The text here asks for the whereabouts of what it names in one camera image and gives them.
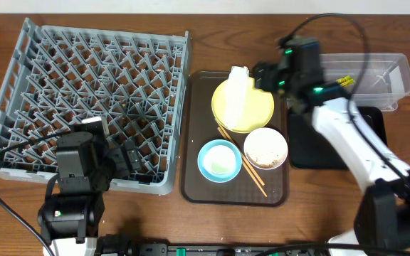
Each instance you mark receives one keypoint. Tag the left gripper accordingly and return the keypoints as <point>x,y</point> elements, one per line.
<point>120,162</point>

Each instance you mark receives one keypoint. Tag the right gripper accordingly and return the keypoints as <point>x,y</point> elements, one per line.
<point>265,75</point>

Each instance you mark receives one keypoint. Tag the white bowl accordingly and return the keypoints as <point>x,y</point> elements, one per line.
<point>266,148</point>

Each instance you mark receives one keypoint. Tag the green snack wrapper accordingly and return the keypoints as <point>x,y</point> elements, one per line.
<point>346,81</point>

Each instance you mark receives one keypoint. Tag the light blue bowl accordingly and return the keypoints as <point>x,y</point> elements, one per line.
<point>219,178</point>

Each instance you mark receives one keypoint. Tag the white cup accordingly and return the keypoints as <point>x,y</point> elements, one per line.
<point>220,160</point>

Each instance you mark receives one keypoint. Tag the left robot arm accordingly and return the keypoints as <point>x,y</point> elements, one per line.
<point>73,206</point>

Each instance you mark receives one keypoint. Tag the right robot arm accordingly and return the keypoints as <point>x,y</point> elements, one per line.
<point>382,223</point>

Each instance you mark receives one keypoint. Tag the yellow plate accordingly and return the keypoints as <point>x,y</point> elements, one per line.
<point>257,112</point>

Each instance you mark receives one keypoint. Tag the upper wooden chopstick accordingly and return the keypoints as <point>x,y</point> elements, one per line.
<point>254,175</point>

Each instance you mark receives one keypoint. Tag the wooden chopstick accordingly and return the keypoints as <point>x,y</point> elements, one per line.
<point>254,175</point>
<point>244,167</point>

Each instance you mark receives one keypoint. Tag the lower wooden chopstick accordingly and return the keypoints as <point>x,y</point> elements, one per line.
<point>244,167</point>

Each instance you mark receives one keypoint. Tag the grey plastic dish rack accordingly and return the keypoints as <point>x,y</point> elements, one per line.
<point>59,76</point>

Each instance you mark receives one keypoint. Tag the black tray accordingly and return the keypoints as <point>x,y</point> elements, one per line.
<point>310,150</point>

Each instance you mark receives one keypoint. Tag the clear plastic bin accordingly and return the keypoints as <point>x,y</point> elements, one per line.
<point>385,82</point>

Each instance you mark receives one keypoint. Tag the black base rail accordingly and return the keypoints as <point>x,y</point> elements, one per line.
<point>226,250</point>

